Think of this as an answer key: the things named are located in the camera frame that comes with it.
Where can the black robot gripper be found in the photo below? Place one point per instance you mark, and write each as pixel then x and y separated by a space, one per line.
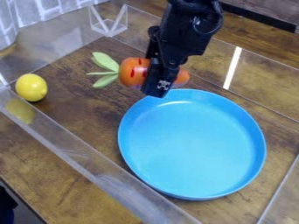
pixel 180 37

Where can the orange toy carrot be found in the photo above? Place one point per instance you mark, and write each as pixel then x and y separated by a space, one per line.
pixel 131 71

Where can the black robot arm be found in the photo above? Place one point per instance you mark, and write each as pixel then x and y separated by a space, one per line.
pixel 190 23

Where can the blue round plastic tray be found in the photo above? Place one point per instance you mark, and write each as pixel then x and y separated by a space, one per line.
pixel 193 144

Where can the clear acrylic back barrier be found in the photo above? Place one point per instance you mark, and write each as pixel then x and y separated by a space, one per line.
pixel 249 74

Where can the clear acrylic barrier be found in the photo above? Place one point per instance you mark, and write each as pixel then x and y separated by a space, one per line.
pixel 249 74
pixel 143 201

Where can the yellow toy lemon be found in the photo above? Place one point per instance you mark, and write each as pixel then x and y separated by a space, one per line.
pixel 31 87

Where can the clear acrylic front barrier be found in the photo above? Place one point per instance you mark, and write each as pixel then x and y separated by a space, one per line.
pixel 143 201

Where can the clear acrylic corner bracket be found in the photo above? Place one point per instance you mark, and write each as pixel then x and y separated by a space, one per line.
pixel 106 26

